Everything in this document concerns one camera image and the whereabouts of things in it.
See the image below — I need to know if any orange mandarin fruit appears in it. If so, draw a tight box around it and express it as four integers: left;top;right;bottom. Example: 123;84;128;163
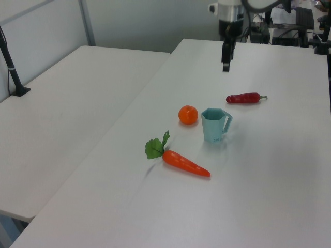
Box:
178;104;199;126

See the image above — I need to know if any black camera pole with base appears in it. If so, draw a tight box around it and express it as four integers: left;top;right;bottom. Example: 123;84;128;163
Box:
0;25;32;98

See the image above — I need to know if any black equipment box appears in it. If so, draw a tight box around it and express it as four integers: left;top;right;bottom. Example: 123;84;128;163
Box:
249;25;270;44

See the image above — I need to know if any black clamp stand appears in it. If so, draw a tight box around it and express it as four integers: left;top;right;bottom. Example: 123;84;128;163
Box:
313;15;331;56

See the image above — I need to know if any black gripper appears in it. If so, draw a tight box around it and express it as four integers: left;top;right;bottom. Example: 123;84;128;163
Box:
221;20;244;73

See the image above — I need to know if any light blue hexagonal mug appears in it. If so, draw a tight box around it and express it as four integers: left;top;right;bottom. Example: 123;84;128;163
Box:
201;107;233;143

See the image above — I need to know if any red chili pepper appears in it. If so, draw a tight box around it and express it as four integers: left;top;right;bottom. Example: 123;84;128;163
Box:
225;92;268;105

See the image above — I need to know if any orange carrot with green leaves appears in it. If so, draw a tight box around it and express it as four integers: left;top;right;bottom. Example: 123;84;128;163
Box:
144;130;212;178

